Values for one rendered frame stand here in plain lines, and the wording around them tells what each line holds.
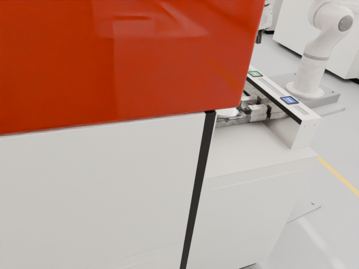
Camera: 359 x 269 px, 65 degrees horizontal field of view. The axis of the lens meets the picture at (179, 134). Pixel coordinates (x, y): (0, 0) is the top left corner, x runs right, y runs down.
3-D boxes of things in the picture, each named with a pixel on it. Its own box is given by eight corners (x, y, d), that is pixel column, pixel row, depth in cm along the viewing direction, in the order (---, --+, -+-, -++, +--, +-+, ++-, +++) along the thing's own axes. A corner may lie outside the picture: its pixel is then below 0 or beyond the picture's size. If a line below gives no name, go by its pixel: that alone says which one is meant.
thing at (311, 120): (290, 150, 113) (303, 120, 105) (226, 87, 154) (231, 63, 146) (309, 146, 116) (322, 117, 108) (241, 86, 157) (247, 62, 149)
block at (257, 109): (250, 115, 120) (252, 109, 119) (246, 111, 123) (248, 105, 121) (266, 113, 123) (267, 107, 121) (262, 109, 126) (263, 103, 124)
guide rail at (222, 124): (154, 136, 112) (154, 130, 110) (152, 133, 114) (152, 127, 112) (260, 121, 129) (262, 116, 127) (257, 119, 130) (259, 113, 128)
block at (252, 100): (241, 105, 126) (242, 100, 125) (237, 102, 129) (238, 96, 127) (256, 104, 129) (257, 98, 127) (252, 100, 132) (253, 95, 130)
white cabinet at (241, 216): (157, 303, 139) (169, 187, 91) (121, 172, 211) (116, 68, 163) (267, 266, 160) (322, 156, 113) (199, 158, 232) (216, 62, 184)
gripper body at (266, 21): (254, 6, 117) (252, 32, 124) (276, 0, 119) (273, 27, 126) (245, 1, 123) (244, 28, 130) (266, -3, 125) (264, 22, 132)
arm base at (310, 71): (306, 81, 159) (317, 49, 149) (331, 97, 145) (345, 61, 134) (278, 84, 154) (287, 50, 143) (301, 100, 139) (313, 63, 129)
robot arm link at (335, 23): (320, 52, 145) (337, 1, 131) (342, 65, 130) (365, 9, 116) (298, 52, 143) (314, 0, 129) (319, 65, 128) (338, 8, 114)
